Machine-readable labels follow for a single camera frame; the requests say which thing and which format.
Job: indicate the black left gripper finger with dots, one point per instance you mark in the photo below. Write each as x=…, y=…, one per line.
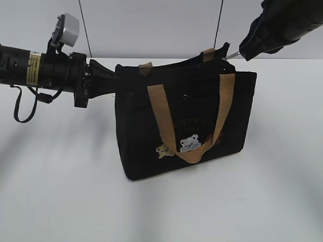
x=96, y=69
x=98, y=85

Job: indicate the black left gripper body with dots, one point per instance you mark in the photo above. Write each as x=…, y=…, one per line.
x=64, y=73

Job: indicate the black canvas tote bag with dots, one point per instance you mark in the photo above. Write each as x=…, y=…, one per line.
x=182, y=114

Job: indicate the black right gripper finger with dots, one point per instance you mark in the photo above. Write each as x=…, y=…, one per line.
x=257, y=41

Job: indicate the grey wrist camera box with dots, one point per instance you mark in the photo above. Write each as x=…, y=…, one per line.
x=66, y=31

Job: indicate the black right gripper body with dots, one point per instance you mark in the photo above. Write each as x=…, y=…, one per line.
x=285, y=22

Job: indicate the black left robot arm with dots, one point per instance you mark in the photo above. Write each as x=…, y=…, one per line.
x=21, y=67

